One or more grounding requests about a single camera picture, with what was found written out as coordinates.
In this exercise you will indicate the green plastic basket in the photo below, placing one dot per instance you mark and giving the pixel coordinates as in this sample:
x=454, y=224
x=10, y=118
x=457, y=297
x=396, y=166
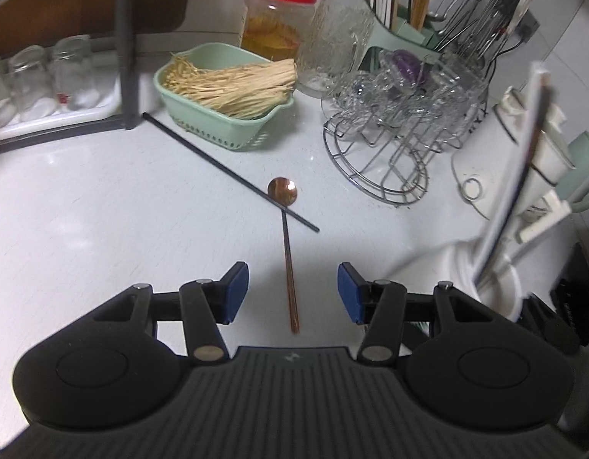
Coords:
x=203, y=114

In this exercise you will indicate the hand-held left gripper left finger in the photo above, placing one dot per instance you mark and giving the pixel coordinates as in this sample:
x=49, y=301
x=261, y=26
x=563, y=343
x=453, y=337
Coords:
x=234, y=291

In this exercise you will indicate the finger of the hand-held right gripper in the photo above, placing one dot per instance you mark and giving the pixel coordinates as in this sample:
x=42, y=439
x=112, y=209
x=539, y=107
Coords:
x=550, y=325

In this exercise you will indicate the pale green container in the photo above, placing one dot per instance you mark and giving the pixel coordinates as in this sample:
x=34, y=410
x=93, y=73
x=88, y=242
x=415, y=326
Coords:
x=583, y=172

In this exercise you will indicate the clear glass goblet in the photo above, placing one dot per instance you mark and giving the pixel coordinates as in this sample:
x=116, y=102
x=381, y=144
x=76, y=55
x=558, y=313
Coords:
x=452, y=88
x=363, y=95

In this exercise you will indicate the steel ladle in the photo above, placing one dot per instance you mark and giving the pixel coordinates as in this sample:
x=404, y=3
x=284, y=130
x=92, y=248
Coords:
x=436, y=15

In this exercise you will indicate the wooden cutting board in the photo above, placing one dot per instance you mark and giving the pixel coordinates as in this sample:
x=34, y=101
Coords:
x=84, y=14

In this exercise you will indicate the small clear drinking glass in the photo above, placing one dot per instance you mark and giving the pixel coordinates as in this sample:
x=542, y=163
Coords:
x=30, y=81
x=0, y=91
x=73, y=74

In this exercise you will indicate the green utensil holder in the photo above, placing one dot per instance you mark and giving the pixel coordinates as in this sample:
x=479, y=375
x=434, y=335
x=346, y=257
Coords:
x=399, y=33

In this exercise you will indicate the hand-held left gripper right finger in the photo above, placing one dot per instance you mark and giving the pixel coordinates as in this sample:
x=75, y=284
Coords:
x=349, y=294

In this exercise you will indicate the pile of pale thin sticks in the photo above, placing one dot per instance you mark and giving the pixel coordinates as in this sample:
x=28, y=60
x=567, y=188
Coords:
x=237, y=86

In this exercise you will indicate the white ceramic jar mug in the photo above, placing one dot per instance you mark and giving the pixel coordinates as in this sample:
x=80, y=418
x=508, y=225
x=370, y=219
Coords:
x=447, y=263

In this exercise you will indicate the clear jar with red lid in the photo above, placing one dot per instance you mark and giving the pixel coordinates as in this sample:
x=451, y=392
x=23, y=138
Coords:
x=275, y=5

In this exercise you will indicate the white electric cooking pot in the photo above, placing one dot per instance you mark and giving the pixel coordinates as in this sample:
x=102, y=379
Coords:
x=468, y=162

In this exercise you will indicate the white drip tray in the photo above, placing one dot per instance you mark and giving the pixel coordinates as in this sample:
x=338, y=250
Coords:
x=105, y=105

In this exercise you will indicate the tall textured glass mug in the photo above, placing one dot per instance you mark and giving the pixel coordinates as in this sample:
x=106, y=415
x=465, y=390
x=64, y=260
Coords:
x=332, y=43

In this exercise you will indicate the set of hanging steel utensils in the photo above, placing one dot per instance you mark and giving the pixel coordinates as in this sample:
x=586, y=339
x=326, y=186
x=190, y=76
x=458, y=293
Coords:
x=485, y=5

